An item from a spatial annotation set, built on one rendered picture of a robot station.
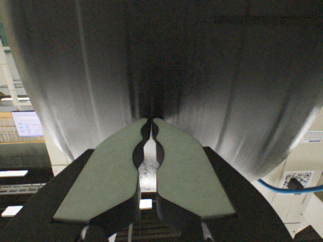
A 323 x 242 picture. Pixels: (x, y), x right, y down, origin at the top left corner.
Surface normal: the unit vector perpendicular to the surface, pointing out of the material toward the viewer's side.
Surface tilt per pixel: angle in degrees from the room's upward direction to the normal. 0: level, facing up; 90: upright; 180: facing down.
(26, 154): 90
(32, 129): 90
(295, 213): 90
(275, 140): 73
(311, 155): 90
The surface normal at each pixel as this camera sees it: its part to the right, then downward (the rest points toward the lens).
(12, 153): 0.07, 0.38
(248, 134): 0.03, 0.61
